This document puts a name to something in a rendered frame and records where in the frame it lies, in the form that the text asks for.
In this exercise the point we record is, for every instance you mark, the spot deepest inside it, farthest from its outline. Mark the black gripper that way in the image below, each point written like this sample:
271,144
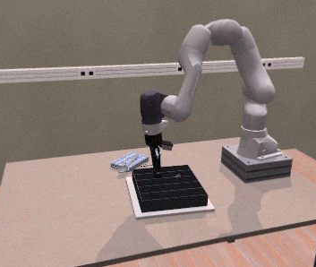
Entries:
154,141

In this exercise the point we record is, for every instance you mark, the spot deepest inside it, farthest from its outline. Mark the blue and white checkered towel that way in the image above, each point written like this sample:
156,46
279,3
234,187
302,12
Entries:
141,159

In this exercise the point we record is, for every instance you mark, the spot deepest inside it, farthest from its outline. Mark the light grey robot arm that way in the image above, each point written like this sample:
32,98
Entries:
255,143

